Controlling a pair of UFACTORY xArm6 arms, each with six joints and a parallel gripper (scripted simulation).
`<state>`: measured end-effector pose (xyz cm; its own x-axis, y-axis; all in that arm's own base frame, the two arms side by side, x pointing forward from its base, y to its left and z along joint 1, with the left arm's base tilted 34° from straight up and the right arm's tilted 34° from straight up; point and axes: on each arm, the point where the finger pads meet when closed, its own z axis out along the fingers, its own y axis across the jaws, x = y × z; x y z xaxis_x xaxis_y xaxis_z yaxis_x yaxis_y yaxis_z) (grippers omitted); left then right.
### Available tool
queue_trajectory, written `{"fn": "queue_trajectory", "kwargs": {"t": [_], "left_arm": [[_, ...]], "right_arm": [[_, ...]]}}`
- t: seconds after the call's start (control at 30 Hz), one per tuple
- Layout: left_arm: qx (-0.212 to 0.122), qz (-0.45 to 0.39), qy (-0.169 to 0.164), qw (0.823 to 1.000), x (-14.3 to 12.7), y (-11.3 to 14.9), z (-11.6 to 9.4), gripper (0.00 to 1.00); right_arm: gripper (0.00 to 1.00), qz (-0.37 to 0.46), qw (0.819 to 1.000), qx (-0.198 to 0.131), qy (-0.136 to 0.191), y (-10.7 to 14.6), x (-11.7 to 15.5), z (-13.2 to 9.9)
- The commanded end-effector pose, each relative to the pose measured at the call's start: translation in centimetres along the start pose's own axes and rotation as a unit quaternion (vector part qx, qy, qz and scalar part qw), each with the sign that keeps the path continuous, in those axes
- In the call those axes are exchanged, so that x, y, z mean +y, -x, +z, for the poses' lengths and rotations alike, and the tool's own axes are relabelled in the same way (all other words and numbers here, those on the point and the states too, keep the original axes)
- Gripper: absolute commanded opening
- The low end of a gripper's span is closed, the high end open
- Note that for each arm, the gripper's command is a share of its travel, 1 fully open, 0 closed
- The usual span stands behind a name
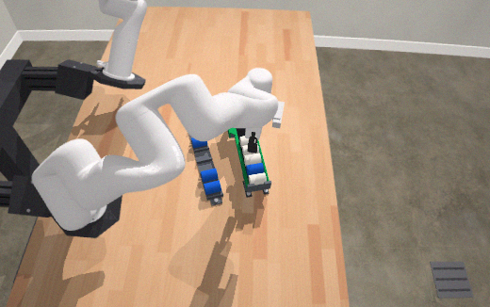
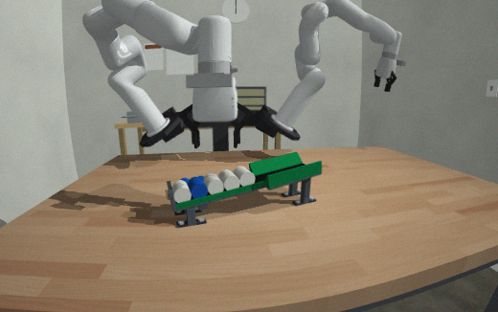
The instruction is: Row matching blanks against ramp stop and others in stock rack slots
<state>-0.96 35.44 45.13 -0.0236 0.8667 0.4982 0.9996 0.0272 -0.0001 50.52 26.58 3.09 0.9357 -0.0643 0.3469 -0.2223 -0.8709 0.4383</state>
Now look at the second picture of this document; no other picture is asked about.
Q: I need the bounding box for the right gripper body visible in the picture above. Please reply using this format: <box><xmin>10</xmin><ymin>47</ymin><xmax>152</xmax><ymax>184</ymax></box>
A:
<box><xmin>192</xmin><ymin>78</ymin><xmax>238</xmax><ymax>122</ymax></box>

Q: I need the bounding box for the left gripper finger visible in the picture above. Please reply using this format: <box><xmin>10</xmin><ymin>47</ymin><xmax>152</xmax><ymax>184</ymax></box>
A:
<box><xmin>374</xmin><ymin>70</ymin><xmax>381</xmax><ymax>87</ymax></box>
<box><xmin>384</xmin><ymin>71</ymin><xmax>396</xmax><ymax>92</ymax></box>

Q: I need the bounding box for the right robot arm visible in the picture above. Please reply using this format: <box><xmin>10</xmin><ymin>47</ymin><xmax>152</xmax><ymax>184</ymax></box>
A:
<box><xmin>82</xmin><ymin>0</ymin><xmax>238</xmax><ymax>137</ymax></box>

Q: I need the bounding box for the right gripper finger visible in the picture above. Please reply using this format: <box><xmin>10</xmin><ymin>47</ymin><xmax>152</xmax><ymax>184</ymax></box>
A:
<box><xmin>231</xmin><ymin>103</ymin><xmax>253</xmax><ymax>148</ymax></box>
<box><xmin>179</xmin><ymin>104</ymin><xmax>200</xmax><ymax>148</ymax></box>

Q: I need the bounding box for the white cylinder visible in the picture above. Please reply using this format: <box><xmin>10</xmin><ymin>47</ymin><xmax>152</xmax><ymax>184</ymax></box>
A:
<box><xmin>218</xmin><ymin>169</ymin><xmax>240</xmax><ymax>190</ymax></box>
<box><xmin>172</xmin><ymin>180</ymin><xmax>192</xmax><ymax>203</ymax></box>
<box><xmin>233</xmin><ymin>166</ymin><xmax>256</xmax><ymax>187</ymax></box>
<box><xmin>203</xmin><ymin>173</ymin><xmax>224</xmax><ymax>194</ymax></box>

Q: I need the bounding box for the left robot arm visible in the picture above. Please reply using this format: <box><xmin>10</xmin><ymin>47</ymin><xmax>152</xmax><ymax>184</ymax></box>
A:
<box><xmin>271</xmin><ymin>0</ymin><xmax>406</xmax><ymax>131</ymax></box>

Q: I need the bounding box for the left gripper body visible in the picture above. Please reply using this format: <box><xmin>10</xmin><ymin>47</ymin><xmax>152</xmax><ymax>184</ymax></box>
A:
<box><xmin>375</xmin><ymin>56</ymin><xmax>396</xmax><ymax>78</ymax></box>

